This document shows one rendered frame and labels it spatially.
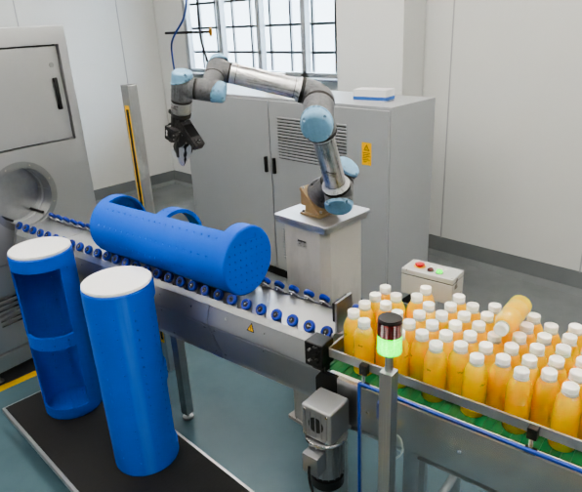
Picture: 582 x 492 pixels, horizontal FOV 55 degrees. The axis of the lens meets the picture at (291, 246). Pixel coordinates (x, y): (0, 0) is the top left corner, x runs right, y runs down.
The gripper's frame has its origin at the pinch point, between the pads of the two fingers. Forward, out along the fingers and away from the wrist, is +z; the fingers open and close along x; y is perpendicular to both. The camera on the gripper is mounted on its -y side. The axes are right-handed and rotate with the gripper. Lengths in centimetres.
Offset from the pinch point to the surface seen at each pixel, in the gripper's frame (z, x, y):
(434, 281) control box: 16, -35, -95
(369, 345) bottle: 19, 6, -96
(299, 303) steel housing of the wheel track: 42, -14, -54
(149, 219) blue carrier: 33.6, 3.6, 17.4
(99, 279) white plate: 47, 33, 11
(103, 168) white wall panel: 250, -206, 394
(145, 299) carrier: 47, 27, -9
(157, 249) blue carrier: 39.6, 9.4, 4.8
